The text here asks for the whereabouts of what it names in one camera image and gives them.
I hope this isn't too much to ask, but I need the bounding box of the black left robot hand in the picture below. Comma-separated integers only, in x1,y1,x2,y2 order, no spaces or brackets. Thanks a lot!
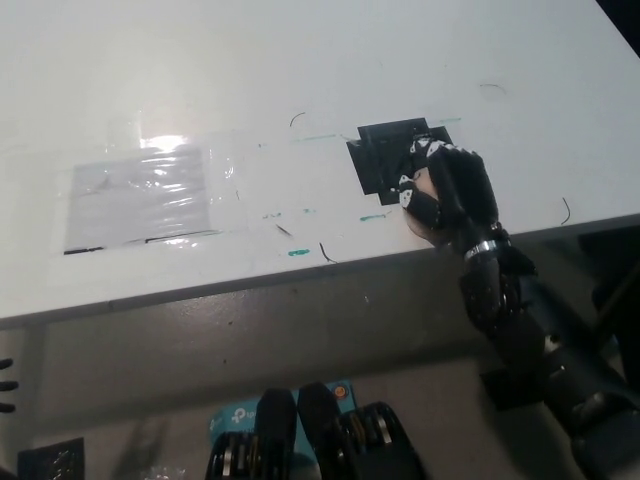
0,356,19,414

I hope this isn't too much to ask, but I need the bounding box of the clear plastic taped sheet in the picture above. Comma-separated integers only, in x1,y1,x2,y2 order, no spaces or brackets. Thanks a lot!
63,145,213,257

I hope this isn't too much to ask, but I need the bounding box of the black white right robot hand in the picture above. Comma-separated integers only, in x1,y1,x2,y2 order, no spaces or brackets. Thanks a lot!
398,134,502,252

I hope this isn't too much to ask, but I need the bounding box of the pink dumpling squeeze toy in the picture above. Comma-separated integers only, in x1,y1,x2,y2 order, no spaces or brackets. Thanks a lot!
405,167,464,249

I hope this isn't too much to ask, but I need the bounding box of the black tape mask patch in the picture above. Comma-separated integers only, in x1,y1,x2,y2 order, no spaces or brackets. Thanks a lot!
345,116,454,208

